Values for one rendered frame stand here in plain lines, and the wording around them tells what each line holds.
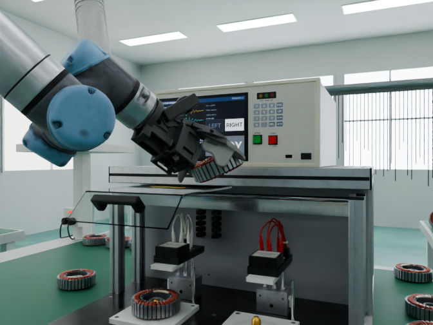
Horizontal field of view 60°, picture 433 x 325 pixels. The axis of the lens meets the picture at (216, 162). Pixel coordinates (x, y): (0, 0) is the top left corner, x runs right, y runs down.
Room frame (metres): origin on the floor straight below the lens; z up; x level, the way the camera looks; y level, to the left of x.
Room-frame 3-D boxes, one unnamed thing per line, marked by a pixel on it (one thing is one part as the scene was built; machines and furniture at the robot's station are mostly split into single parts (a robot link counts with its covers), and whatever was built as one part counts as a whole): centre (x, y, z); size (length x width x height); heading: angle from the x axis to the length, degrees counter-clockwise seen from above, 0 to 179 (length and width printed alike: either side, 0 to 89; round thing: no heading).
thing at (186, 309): (0.87, 0.14, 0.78); 0.15 x 0.15 x 0.01; 67
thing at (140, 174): (1.12, -0.10, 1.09); 0.68 x 0.44 x 0.05; 67
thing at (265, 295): (0.91, -0.14, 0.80); 0.07 x 0.05 x 0.06; 67
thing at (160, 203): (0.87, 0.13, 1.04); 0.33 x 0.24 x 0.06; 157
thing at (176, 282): (1.00, 0.08, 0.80); 0.07 x 0.05 x 0.06; 67
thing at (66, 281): (1.15, 0.43, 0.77); 0.11 x 0.11 x 0.04
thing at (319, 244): (1.06, -0.07, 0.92); 0.66 x 0.01 x 0.30; 67
